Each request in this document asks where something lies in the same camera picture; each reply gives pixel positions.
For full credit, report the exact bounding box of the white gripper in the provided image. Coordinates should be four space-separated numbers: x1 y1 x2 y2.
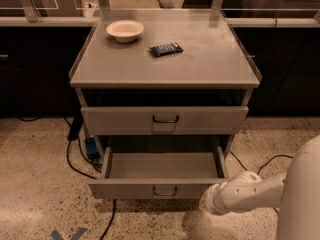
199 182 231 215

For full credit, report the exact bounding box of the grey drawer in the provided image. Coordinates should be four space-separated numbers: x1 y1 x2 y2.
89 148 228 199
81 106 248 135

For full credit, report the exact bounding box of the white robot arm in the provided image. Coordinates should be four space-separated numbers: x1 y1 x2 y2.
199 136 320 240

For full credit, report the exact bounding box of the grey drawer cabinet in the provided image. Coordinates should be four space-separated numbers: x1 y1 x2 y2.
71 9 261 150

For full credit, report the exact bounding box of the blue power adapter box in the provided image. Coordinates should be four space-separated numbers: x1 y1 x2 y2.
85 137 99 159

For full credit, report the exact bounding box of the black power strip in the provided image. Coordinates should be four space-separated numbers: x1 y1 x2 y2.
68 114 83 141

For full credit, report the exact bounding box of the blue tape cross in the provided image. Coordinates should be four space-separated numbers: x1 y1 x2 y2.
49 227 88 240

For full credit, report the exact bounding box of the blue snack packet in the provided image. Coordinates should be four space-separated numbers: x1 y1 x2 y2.
149 42 183 57

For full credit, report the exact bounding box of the white bowl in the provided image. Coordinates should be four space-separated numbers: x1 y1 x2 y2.
106 20 144 43

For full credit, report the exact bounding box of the dark background counter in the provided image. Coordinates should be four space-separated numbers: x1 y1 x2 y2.
0 26 320 117

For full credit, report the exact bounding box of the black cable on right floor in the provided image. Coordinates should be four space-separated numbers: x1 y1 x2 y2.
229 149 294 215

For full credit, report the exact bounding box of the black cable on floor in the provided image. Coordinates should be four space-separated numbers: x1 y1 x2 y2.
229 149 294 215
63 116 118 240

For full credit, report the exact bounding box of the black cable on left floor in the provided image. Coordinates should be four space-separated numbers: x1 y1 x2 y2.
63 116 118 240

